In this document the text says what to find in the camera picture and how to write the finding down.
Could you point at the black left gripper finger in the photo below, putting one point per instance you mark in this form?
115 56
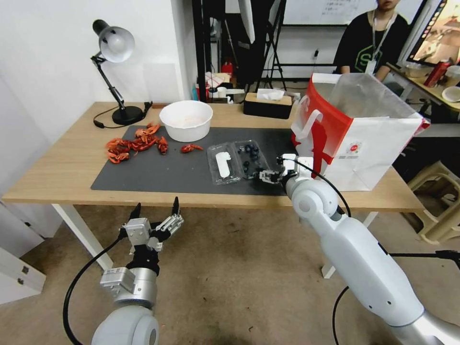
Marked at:
136 212
172 223

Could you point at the white drawer cabinet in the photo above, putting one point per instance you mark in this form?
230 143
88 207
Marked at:
21 258

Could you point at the beige plastic stool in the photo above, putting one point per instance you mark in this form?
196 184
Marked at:
438 201

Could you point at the white label in container lid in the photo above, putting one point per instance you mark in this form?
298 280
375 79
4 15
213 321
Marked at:
223 164

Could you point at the white round bowl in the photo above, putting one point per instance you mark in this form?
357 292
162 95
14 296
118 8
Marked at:
185 120

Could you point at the clear plastic takeout container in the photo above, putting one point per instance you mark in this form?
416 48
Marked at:
230 163

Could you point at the white and red takeout bag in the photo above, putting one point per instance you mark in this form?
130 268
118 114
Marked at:
359 143

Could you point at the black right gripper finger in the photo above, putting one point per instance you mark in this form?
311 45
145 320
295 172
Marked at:
266 178
276 171

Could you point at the pale drink cup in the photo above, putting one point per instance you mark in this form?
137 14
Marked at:
453 75

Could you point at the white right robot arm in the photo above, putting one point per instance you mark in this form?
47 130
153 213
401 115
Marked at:
345 244

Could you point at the black folding stand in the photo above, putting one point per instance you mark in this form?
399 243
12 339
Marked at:
275 43

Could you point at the black desk lamp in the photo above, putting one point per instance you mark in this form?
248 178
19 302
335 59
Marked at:
114 43

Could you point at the dark grey table mat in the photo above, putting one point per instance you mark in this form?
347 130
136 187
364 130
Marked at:
161 172

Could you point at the red crayfish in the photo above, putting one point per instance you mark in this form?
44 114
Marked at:
118 157
140 144
147 130
114 143
162 144
191 148

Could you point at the computer monitor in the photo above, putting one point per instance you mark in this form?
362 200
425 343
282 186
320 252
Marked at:
436 28

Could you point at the person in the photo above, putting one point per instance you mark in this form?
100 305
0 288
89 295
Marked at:
370 39

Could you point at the whiteboard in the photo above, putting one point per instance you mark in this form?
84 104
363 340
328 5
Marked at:
323 10

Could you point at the black tissue box wooden lid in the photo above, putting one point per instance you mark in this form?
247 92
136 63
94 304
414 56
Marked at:
267 106

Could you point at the black metal shelf frame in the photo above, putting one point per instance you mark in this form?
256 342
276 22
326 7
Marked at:
208 46

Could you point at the white paper plate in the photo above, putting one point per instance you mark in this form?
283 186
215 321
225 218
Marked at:
452 95

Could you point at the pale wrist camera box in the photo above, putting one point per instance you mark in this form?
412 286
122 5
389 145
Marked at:
304 166
138 233

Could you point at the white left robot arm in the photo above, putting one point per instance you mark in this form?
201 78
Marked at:
134 287

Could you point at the red drink can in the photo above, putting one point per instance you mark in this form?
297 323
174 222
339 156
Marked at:
436 73

